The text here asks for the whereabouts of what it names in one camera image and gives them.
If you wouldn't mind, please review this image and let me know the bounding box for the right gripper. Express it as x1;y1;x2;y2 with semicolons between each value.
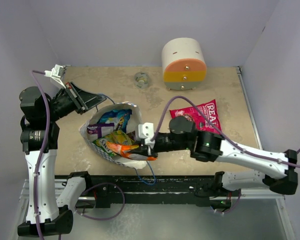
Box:
128;132;191;158

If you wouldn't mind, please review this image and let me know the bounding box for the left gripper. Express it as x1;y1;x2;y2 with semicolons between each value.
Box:
44;81;106;122

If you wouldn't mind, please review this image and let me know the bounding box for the orange snack packet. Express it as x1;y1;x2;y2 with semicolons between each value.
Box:
106;141;158;161

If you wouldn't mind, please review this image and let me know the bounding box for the green Fox's candy bag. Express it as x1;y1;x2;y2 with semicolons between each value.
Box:
93;130;134;157

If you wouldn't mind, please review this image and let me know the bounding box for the checkered paper bag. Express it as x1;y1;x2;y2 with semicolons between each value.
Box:
79;101;154;174

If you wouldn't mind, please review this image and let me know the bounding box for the pink REAL crisps bag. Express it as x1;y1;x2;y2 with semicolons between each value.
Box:
169;99;223;133

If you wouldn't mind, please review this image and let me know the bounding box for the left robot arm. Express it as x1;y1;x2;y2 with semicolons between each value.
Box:
17;82;107;238

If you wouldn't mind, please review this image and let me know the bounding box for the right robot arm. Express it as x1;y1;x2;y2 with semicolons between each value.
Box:
119;116;298;196

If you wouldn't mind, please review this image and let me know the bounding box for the blue snack bag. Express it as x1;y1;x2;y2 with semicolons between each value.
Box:
97;109;132;133

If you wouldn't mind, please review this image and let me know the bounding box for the purple snack packet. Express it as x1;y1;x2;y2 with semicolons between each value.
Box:
87;123;115;141

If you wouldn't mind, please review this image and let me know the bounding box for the white mini drawer cabinet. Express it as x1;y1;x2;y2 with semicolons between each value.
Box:
161;37;207;91

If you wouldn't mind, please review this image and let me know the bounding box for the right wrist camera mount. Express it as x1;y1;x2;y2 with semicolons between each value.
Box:
136;122;155;148

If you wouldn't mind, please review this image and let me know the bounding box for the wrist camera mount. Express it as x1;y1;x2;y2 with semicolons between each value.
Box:
136;122;155;148
44;64;66;89

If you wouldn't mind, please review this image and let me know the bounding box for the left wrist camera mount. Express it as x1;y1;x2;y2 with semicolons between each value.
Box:
44;64;66;89

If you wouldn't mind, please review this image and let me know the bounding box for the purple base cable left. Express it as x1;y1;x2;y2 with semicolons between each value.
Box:
73;183;126;221

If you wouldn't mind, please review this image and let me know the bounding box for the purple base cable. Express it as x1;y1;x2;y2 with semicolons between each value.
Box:
73;183;126;221
213;192;242;215

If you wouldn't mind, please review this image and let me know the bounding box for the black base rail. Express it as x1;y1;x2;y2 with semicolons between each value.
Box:
63;174;242;209

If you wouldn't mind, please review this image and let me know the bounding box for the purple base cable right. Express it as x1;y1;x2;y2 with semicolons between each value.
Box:
213;192;242;215

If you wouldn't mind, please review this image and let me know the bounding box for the aluminium frame rail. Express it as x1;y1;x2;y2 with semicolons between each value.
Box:
21;179;285;204

